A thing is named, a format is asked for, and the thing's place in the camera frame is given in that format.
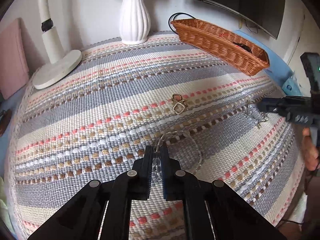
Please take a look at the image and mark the clear chain link bracelet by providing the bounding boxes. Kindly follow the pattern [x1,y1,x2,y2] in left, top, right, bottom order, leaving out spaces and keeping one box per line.
[152,129,203,181]

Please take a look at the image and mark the silver crystal necklace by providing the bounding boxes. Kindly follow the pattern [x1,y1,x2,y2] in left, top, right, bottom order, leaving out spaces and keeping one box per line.
[243,101,270,130]

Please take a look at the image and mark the person's right hand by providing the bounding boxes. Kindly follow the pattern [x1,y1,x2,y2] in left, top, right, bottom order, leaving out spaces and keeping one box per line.
[302,128,319,171]

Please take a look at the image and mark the blue chair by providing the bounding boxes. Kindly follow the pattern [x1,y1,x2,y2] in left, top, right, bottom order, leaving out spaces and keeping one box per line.
[234,30,304,96]

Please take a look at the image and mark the gold gem earrings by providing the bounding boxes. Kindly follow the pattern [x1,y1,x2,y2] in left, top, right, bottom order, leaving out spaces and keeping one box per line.
[171,94,188,115]

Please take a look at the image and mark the striped woven table mat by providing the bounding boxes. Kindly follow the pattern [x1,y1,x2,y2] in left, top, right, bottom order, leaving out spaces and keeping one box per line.
[5,31,304,239]

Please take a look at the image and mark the brown wicker basket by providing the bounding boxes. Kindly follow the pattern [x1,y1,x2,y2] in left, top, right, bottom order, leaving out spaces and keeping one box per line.
[171,18,270,76]

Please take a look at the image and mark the white desk lamp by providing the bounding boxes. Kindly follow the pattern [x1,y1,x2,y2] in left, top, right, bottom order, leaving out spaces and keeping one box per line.
[33,0,82,90]

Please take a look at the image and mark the white ribbed vase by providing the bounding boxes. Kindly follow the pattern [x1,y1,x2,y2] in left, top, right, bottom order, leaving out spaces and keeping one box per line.
[119,0,151,45]

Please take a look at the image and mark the pink board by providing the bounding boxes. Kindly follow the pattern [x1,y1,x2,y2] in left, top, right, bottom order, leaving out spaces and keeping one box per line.
[0,19,29,100]

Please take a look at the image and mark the black bracelet in basket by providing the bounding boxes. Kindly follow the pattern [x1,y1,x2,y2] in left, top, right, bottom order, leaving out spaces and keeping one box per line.
[233,42,253,53]

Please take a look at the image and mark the black cable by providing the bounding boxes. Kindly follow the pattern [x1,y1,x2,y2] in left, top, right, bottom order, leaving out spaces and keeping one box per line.
[167,12,196,34]

